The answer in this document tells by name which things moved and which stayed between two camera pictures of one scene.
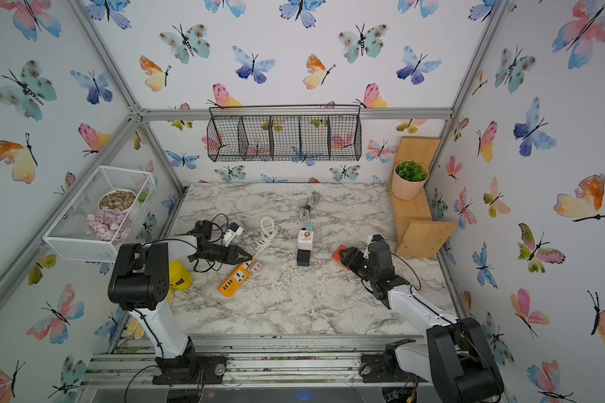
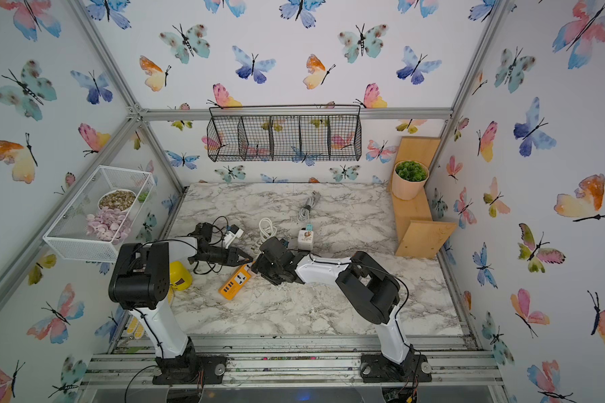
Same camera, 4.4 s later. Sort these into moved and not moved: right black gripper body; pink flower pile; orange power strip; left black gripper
Moved: right black gripper body
Not moved: pink flower pile; left black gripper; orange power strip
